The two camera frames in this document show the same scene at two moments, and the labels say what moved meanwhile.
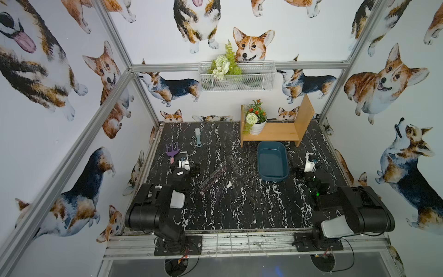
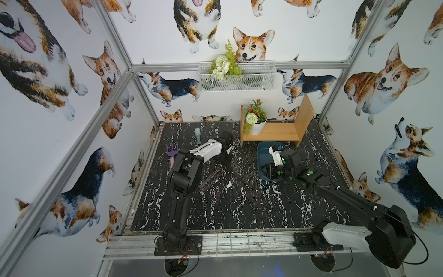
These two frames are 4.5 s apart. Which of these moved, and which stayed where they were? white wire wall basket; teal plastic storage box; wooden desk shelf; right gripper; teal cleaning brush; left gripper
Moved: left gripper; right gripper
Stayed: white wire wall basket; wooden desk shelf; teal cleaning brush; teal plastic storage box
